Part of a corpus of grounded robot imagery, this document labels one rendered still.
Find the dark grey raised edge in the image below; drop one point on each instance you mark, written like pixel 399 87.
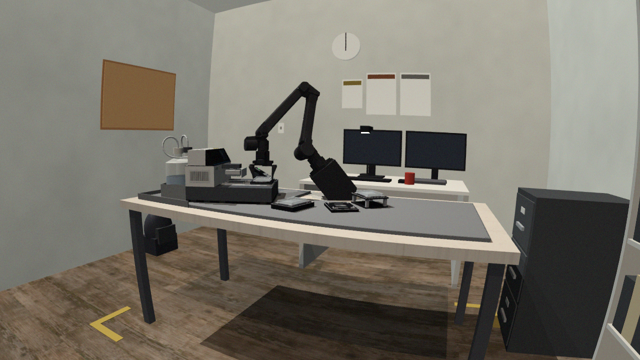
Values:
pixel 164 200

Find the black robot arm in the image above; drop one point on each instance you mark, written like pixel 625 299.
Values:
pixel 305 150

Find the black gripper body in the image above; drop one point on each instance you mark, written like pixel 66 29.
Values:
pixel 266 163

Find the white plastic bottle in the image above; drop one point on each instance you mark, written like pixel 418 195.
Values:
pixel 175 168

